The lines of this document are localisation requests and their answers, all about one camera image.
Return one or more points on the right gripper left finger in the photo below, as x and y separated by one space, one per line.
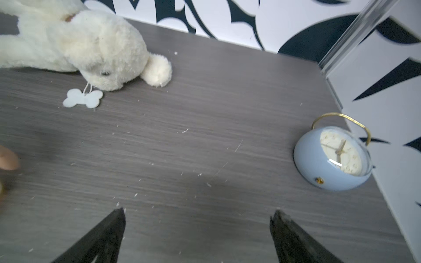
100 245

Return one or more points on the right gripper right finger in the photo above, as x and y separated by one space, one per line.
294 245

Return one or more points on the light blue alarm clock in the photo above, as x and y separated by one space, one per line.
332 158

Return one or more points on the white bone-shaped tag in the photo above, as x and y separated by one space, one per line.
77 97

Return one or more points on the white plush dog toy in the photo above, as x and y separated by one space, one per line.
67 36

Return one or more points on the aluminium cage frame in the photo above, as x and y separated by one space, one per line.
367 20

